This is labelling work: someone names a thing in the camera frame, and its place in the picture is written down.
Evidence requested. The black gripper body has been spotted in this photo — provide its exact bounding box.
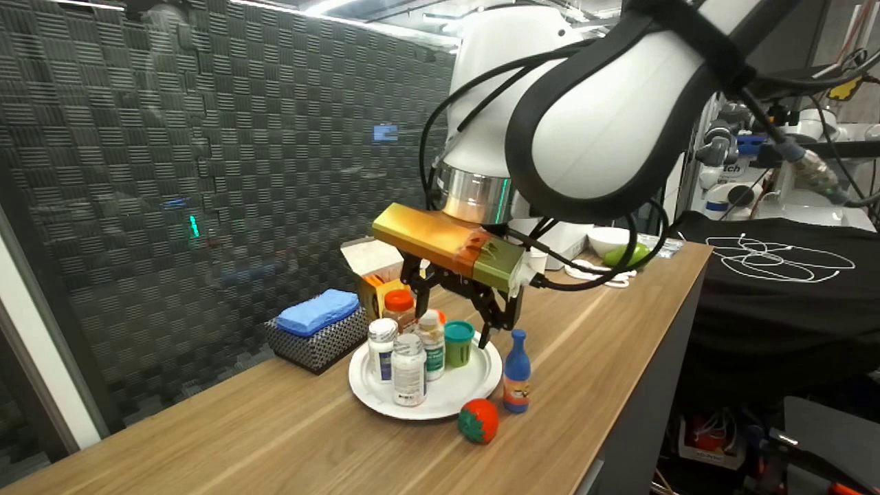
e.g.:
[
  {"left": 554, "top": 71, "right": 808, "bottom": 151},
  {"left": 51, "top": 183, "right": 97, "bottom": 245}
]
[{"left": 400, "top": 254, "right": 529, "bottom": 320}]

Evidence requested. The spice jar orange lid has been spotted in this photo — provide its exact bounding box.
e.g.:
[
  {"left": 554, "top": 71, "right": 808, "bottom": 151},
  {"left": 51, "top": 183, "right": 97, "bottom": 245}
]
[{"left": 382, "top": 289, "right": 419, "bottom": 337}]

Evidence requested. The green tub teal lid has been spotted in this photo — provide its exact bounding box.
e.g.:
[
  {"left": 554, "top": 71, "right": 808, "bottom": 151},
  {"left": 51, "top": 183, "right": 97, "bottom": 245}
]
[{"left": 442, "top": 320, "right": 480, "bottom": 371}]

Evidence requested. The supplement bottle green label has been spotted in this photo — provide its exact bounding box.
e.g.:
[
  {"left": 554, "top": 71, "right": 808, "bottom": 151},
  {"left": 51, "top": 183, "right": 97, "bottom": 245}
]
[{"left": 416, "top": 309, "right": 448, "bottom": 384}]

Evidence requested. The blue toy bottle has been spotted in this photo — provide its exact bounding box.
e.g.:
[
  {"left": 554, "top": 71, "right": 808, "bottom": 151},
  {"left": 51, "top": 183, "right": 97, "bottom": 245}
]
[{"left": 500, "top": 327, "right": 533, "bottom": 415}]

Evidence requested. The white pill bottle blue label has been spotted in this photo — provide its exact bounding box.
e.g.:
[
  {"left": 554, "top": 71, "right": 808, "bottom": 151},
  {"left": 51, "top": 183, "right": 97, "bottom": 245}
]
[
  {"left": 365, "top": 318, "right": 403, "bottom": 386},
  {"left": 392, "top": 331, "right": 429, "bottom": 410}
]

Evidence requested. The red green toy ball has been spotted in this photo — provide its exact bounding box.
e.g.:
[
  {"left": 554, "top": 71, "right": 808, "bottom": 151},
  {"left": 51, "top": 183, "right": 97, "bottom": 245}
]
[{"left": 456, "top": 397, "right": 503, "bottom": 450}]

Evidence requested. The white paper plate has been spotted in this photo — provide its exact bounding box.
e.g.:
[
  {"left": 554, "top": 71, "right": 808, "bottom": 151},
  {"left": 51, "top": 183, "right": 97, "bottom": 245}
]
[{"left": 348, "top": 334, "right": 506, "bottom": 423}]

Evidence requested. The yellow tea box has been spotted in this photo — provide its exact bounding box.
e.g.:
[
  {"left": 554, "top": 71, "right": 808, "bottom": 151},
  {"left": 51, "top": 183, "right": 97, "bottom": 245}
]
[{"left": 338, "top": 235, "right": 408, "bottom": 322}]

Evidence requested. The grey mesh basket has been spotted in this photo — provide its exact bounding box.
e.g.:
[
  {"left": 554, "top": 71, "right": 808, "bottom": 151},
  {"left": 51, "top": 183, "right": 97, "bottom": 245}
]
[{"left": 265, "top": 305, "right": 371, "bottom": 375}]

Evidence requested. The white bowl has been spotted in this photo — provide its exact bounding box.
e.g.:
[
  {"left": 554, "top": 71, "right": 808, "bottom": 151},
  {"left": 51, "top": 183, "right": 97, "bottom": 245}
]
[{"left": 587, "top": 225, "right": 647, "bottom": 260}]

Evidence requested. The green avocado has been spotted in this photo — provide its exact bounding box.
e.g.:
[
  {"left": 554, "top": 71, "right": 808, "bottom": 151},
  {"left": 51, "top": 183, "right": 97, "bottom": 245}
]
[{"left": 599, "top": 243, "right": 654, "bottom": 274}]

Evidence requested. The white lab machine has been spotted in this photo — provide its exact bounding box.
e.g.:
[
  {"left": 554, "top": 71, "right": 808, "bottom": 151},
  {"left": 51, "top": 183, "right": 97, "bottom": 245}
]
[{"left": 690, "top": 99, "right": 801, "bottom": 223}]

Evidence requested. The black cloth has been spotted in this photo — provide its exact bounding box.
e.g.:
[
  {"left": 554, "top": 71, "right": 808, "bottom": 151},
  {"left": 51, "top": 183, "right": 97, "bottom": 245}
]
[{"left": 667, "top": 210, "right": 880, "bottom": 346}]

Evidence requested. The black office chair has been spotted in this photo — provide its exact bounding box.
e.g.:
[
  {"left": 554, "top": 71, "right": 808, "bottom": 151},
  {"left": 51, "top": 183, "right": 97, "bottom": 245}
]
[{"left": 774, "top": 393, "right": 880, "bottom": 495}]

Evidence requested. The amber wrist camera box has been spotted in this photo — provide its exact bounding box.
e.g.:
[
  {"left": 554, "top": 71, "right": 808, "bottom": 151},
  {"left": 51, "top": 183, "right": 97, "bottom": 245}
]
[{"left": 368, "top": 202, "right": 536, "bottom": 301}]

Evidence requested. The white coiled cable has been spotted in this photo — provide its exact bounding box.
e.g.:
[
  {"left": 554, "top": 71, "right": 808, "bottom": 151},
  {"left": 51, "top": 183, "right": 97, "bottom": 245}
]
[{"left": 558, "top": 260, "right": 638, "bottom": 289}]

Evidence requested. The thin white cord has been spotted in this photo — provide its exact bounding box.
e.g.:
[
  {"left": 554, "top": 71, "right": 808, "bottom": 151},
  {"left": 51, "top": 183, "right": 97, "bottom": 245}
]
[{"left": 704, "top": 232, "right": 862, "bottom": 287}]

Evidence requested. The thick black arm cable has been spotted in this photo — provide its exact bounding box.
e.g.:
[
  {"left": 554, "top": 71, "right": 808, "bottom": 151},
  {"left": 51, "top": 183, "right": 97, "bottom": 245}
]
[{"left": 733, "top": 81, "right": 880, "bottom": 213}]

